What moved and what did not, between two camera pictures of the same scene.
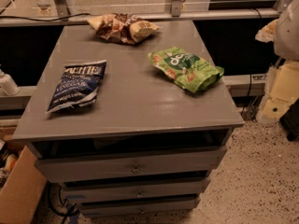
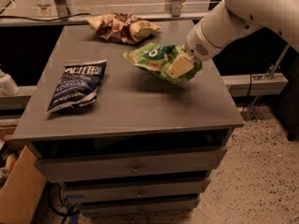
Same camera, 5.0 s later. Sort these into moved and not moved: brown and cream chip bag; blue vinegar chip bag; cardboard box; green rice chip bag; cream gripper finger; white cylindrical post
Moved: green rice chip bag; cream gripper finger
Not moved: blue vinegar chip bag; cardboard box; white cylindrical post; brown and cream chip bag
